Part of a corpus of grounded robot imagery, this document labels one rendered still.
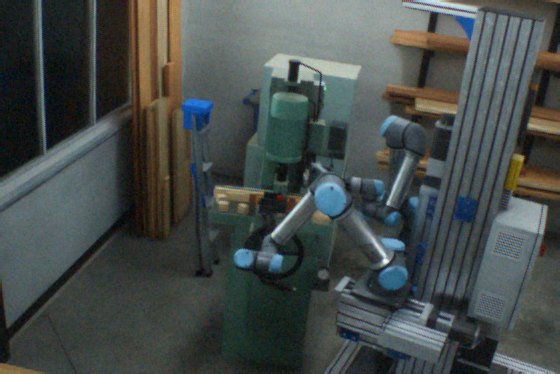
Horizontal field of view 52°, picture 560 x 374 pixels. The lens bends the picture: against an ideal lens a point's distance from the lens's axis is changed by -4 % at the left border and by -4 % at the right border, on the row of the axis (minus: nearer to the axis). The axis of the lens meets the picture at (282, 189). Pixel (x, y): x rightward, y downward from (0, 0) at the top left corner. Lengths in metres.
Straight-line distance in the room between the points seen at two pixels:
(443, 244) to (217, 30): 3.33
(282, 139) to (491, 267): 1.12
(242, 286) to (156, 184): 1.51
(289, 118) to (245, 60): 2.57
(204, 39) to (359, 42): 1.36
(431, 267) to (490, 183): 0.47
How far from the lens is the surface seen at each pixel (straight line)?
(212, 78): 5.48
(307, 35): 5.22
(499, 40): 2.40
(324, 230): 2.96
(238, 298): 3.18
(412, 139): 2.78
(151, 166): 4.30
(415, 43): 4.68
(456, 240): 2.65
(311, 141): 3.14
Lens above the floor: 2.20
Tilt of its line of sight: 23 degrees down
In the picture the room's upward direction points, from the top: 7 degrees clockwise
